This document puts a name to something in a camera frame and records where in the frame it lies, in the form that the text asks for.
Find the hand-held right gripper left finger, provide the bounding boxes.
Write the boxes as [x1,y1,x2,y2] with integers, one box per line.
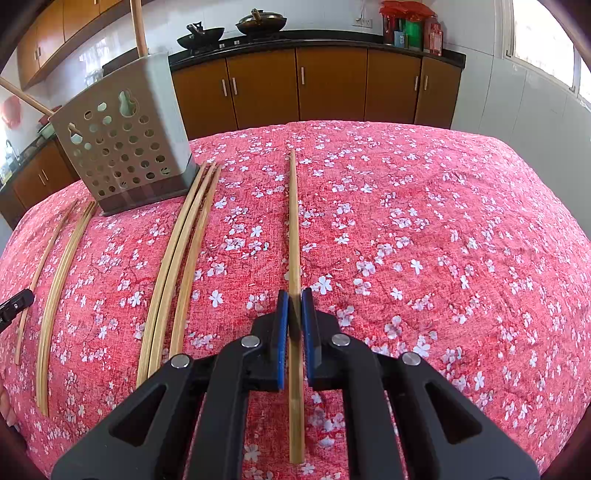
[51,290,291,480]

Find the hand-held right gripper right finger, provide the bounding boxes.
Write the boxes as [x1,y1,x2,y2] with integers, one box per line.
[300,287,541,480]

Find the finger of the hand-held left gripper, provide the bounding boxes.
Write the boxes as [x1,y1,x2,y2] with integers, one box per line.
[0,288,36,330]

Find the grey perforated chopstick holder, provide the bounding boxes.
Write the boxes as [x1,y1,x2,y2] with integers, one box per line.
[47,52,204,217]

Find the brown lower kitchen cabinets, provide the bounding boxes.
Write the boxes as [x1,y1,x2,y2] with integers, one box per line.
[0,44,465,229]

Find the brown kitchen cabinets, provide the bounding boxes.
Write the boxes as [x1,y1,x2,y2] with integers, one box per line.
[0,44,465,229]
[16,0,158,90]

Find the brown upper kitchen cabinets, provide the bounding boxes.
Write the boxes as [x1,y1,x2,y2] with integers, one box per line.
[16,0,158,90]

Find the gas stove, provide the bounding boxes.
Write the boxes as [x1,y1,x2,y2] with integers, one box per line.
[216,36,289,49]

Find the black kitchen countertop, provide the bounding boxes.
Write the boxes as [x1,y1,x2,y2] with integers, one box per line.
[0,34,467,195]

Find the small black wok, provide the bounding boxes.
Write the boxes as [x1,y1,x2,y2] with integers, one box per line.
[177,21,226,51]

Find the wok with metal lid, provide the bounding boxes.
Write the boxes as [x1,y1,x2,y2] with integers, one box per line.
[235,8,288,38]

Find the red package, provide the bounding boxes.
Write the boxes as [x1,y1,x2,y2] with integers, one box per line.
[425,16,444,55]

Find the red plastic bag bundle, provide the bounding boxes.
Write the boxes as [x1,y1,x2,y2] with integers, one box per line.
[379,0,423,20]

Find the bright window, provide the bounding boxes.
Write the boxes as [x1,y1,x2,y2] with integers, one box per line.
[501,0,591,112]

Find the red bag on wall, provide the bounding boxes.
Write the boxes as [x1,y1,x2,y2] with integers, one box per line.
[0,98,23,131]

